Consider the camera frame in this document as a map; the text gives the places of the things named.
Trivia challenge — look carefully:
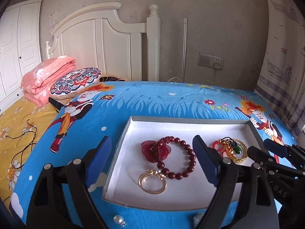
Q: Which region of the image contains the pink folded quilt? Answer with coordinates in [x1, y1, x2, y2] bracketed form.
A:
[20, 55, 78, 106]

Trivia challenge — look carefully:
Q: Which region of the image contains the thin black cord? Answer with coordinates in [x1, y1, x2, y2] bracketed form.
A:
[7, 119, 37, 170]

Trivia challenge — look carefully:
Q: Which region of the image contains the green pendant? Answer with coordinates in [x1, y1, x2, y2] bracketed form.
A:
[223, 137, 242, 154]

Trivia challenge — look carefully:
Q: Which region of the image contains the metal pipe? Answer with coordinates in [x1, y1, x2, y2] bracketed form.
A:
[182, 18, 189, 81]

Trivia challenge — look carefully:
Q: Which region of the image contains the red rose hair clip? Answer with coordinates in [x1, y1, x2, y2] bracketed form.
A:
[141, 139, 173, 164]

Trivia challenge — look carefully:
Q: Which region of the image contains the shallow white cardboard box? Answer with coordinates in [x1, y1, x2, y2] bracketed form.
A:
[102, 116, 265, 211]

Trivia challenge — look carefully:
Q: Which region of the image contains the pearl earring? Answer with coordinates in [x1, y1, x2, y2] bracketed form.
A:
[113, 215, 128, 227]

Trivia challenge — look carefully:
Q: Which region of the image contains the red bead bracelet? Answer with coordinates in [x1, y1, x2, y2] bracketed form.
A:
[157, 136, 196, 179]

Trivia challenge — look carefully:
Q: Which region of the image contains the ship print curtain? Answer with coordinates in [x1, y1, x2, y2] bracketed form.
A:
[254, 0, 305, 137]

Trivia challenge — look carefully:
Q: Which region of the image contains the blue cartoon tablecloth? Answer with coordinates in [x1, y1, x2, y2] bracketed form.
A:
[11, 81, 298, 229]

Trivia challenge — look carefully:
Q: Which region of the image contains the white wooden headboard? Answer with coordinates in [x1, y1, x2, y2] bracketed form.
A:
[45, 2, 161, 81]

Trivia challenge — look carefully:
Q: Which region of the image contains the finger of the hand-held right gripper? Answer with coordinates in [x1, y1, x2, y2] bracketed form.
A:
[263, 138, 305, 170]
[247, 146, 305, 179]

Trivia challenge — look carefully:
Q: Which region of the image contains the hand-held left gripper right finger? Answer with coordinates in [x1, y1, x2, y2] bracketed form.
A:
[193, 135, 279, 229]

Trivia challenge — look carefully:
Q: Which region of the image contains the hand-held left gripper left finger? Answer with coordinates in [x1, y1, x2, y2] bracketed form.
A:
[26, 136, 112, 229]

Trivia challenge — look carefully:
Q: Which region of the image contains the wide gold bangle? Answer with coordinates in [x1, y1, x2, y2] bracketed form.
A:
[229, 138, 249, 164]

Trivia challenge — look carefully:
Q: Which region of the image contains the black folding fan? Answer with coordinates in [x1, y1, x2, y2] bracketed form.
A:
[48, 97, 66, 112]

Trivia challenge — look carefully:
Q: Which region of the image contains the round patterned cushion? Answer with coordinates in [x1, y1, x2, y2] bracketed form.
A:
[50, 67, 102, 99]

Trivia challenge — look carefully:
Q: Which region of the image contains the yellow floral bed sheet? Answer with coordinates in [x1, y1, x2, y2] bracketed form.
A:
[0, 97, 60, 210]

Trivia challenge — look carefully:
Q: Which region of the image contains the red cord bracelet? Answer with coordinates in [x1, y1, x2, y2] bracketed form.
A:
[212, 139, 229, 159]

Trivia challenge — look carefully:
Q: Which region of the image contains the grey wall switch panel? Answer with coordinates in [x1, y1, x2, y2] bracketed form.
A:
[198, 52, 224, 70]

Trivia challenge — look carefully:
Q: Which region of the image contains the white wardrobe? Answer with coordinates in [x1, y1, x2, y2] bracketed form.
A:
[0, 0, 44, 101]

